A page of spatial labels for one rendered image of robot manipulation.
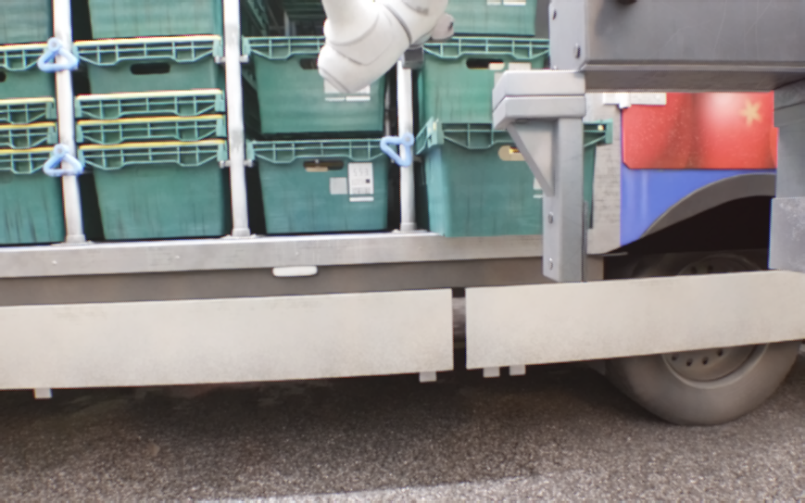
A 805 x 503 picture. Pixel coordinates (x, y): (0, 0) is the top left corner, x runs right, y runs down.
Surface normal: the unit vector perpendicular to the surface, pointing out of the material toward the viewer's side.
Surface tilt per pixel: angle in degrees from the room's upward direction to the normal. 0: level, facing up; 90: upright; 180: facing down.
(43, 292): 90
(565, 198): 90
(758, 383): 76
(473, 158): 96
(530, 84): 90
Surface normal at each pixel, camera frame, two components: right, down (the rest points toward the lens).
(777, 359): -0.16, -0.06
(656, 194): 0.08, 0.08
